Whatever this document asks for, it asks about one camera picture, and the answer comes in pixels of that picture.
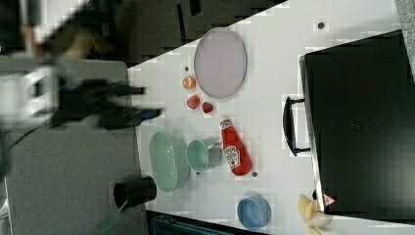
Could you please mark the red ketchup bottle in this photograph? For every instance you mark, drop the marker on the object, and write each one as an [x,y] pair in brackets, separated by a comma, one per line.
[234,150]

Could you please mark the green colander basket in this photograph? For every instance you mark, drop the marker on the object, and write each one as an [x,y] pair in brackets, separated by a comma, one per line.
[168,160]

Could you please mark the green spatula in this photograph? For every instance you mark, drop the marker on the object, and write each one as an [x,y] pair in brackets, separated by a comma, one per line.
[107,223]

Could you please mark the red strawberry toy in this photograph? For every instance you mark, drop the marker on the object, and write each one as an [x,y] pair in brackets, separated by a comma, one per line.
[207,107]

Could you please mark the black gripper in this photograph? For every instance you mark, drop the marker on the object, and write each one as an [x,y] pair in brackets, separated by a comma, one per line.
[91,97]

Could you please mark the round grey plate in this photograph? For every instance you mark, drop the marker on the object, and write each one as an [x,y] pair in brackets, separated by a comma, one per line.
[220,63]

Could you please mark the pink green peach toy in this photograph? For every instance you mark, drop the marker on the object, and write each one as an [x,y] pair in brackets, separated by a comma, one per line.
[193,102]

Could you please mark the orange slice toy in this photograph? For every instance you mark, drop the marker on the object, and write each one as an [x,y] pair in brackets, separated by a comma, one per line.
[189,82]

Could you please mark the teal green cup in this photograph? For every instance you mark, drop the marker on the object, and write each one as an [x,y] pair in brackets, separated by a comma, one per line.
[203,155]

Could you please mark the peeled banana toy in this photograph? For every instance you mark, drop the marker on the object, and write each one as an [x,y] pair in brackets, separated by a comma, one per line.
[314,219]

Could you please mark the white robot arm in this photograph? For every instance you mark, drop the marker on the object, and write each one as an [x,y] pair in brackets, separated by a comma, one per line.
[38,93]

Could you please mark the black toaster oven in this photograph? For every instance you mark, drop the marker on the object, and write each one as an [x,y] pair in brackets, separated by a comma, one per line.
[360,116]

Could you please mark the blue metal frame rail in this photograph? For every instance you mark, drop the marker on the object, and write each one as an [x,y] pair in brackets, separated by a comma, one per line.
[167,224]

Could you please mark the blue bowl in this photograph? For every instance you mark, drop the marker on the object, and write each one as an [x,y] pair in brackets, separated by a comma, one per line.
[254,212]

